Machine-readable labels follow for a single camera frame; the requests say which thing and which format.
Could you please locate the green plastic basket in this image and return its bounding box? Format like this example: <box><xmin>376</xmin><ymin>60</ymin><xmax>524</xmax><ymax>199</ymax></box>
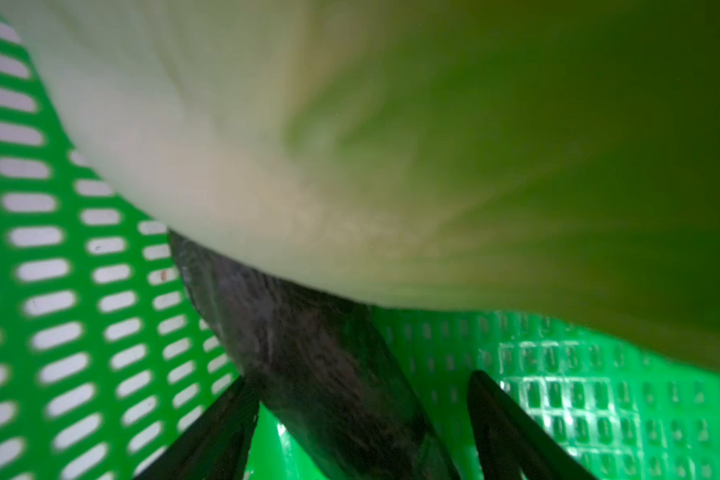
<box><xmin>0</xmin><ymin>19</ymin><xmax>720</xmax><ymax>479</ymax></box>

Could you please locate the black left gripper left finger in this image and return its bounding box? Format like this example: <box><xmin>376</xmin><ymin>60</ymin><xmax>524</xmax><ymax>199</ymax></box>
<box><xmin>136</xmin><ymin>377</ymin><xmax>260</xmax><ymax>480</ymax></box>

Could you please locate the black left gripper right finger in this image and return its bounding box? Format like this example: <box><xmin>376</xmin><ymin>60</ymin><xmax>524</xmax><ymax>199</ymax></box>
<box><xmin>467</xmin><ymin>370</ymin><xmax>595</xmax><ymax>480</ymax></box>

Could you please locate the green lettuce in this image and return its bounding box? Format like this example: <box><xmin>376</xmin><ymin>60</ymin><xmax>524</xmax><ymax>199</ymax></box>
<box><xmin>0</xmin><ymin>1</ymin><xmax>720</xmax><ymax>372</ymax></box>

